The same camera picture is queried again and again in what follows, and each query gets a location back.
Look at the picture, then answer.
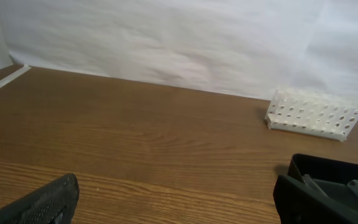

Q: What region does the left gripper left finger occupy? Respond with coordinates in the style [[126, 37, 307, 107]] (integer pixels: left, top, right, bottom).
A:
[[0, 173, 80, 224]]

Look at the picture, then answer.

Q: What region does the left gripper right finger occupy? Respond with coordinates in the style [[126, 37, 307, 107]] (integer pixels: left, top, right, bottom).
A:
[[272, 174, 358, 224]]

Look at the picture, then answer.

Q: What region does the black tray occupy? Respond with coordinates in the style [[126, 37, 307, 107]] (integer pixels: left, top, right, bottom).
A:
[[287, 153, 358, 220]]

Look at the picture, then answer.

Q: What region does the white test tube rack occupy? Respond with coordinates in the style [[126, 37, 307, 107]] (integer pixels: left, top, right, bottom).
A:
[[264, 88, 358, 142]]

